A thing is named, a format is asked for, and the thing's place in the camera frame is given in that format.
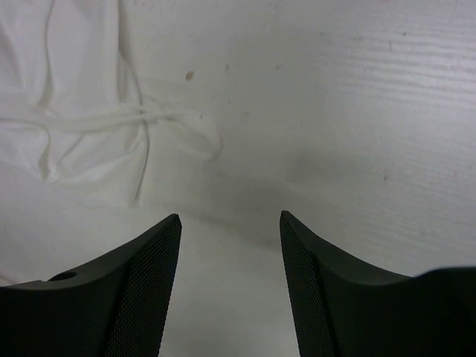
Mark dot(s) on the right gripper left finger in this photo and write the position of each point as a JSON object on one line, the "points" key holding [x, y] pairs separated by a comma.
{"points": [[114, 305]]}

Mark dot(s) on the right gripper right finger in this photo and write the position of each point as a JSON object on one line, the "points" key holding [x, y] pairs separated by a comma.
{"points": [[343, 306]]}

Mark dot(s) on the white tank top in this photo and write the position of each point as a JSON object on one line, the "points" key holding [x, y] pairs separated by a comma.
{"points": [[72, 112]]}

